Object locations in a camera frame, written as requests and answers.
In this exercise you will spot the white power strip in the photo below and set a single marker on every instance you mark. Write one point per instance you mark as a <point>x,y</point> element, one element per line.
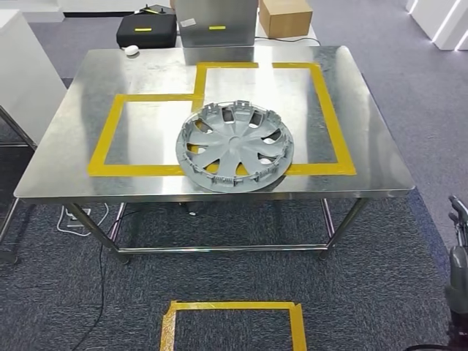
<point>78,218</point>

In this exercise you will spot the black yellow hand tool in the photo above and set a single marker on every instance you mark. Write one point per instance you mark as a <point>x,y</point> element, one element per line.
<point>153,8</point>

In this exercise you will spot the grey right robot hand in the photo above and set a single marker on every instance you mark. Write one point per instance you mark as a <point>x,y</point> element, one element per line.
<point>460,276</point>

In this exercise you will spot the silver plastic hubcap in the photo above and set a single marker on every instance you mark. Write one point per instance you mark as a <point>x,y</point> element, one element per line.
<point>234,145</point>

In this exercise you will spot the black case with yellow label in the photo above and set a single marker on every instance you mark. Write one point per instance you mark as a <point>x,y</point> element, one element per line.
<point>146,31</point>

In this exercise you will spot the brown cardboard box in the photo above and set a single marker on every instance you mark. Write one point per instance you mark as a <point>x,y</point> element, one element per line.
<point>285,17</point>

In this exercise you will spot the small white round device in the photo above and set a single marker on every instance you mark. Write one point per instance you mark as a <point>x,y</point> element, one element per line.
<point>131,50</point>

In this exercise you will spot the white block with light strips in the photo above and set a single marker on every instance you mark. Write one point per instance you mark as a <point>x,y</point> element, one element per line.
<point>438,22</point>

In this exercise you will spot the stainless steel workbench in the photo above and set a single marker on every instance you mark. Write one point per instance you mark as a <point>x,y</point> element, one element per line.
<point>365,135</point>

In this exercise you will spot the white table with metal legs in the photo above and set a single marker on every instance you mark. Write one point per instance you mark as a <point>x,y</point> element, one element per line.
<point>29,77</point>

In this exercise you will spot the silver metal box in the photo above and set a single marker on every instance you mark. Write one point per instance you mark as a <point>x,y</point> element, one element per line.
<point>216,22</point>

